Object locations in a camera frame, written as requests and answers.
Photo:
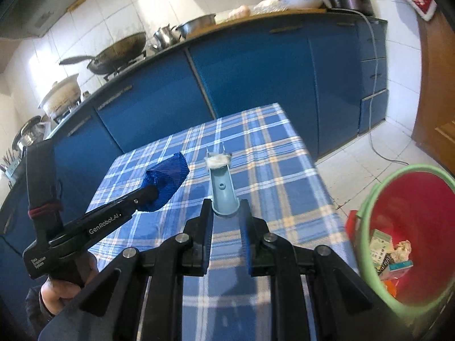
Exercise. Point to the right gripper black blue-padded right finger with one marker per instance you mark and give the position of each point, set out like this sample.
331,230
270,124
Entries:
314,288

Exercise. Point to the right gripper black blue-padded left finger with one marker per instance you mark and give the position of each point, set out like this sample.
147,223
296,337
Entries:
139,295

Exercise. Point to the teal medicine box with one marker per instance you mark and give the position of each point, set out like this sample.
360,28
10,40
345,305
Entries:
396,270

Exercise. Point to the green white paper packet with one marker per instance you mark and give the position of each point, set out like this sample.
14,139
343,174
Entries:
379,245

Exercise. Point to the cream paper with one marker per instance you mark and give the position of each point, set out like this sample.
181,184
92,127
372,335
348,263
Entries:
401,252

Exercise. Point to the blue cloth rag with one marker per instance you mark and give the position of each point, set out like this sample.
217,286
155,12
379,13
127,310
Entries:
162,181

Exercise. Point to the light blue plastic scoop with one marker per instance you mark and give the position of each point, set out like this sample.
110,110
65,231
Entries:
224,199

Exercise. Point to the steel wool scrubber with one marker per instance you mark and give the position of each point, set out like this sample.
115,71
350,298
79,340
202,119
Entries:
386,261

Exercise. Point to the white tissue piece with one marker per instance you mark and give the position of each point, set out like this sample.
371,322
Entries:
218,160

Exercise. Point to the blue kitchen cabinet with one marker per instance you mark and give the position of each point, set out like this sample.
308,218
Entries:
326,71

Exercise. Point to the person's left hand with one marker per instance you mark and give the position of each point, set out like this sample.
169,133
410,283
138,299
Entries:
55,292

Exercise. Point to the red plastic stool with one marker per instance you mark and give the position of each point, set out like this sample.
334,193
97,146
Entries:
351,225

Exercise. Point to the red bin with green rim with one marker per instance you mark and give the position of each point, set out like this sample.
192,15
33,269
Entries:
415,203

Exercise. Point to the steel pot on counter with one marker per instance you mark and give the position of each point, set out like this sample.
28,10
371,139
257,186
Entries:
32,131

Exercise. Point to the white lidded cooking pot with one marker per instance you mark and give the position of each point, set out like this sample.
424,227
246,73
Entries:
61,97

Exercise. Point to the blue plaid tablecloth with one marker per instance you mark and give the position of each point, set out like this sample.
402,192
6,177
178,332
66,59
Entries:
255,155

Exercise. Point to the black wok pan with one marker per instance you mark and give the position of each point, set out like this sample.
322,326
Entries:
113,57

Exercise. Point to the wooden door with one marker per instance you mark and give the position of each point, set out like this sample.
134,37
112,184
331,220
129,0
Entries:
434,128

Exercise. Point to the small steel kettle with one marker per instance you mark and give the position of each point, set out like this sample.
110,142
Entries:
165,37

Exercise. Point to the steel mixing bowl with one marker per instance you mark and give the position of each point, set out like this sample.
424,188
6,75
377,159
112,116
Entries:
195,25

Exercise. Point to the white ceramic bowl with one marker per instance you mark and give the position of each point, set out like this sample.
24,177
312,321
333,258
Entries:
301,4

